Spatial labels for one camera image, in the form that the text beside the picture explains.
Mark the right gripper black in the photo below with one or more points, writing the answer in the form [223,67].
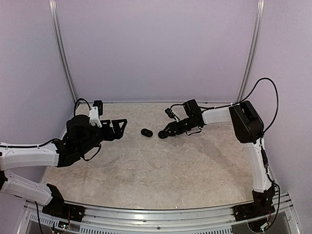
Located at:
[172,126]

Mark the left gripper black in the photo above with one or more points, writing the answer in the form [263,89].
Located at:
[118,133]

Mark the black round earbud case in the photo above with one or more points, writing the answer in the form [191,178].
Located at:
[162,135]

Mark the black earbud charging case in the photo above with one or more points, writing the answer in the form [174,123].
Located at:
[146,132]

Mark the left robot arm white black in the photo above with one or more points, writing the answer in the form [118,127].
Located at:
[80,138]

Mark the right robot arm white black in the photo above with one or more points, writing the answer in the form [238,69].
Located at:
[248,129]

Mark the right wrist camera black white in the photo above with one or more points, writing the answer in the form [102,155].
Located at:
[171,114]

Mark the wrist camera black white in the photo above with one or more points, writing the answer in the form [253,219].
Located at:
[171,114]
[95,112]

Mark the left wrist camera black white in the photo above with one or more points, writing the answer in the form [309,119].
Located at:
[95,112]

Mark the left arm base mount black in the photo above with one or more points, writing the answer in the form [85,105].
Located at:
[66,211]

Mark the front aluminium rail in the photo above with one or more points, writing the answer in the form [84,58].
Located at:
[105,220]

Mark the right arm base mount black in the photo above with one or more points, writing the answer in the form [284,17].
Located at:
[250,210]

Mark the left aluminium frame post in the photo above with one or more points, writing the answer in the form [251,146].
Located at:
[61,49]

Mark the aluminium frame post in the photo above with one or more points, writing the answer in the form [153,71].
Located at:
[61,49]
[252,49]

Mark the right aluminium frame post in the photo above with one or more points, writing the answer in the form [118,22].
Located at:
[252,49]

